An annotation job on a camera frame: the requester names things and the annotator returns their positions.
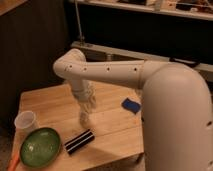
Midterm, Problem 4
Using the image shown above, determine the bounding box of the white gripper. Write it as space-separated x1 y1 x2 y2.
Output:
72 84 96 103

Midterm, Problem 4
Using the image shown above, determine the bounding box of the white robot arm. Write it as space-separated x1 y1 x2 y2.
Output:
53 49 213 171

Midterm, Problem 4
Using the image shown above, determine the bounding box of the blue sponge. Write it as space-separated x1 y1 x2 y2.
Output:
121 98 141 114

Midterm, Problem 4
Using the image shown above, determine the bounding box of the wooden table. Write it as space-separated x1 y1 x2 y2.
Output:
16 82 143 171

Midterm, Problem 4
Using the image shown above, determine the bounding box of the clear plastic cup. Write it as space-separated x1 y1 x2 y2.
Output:
14 111 38 131

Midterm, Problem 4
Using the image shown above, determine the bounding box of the green bowl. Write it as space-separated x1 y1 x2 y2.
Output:
20 127 61 168

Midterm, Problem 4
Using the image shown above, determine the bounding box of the metal pole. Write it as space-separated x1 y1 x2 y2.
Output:
74 0 85 45

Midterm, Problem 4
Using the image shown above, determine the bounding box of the white shelf rail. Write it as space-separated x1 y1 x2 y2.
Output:
71 41 213 82

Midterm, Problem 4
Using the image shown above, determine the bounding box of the black handle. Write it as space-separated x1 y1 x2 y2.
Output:
169 57 200 68

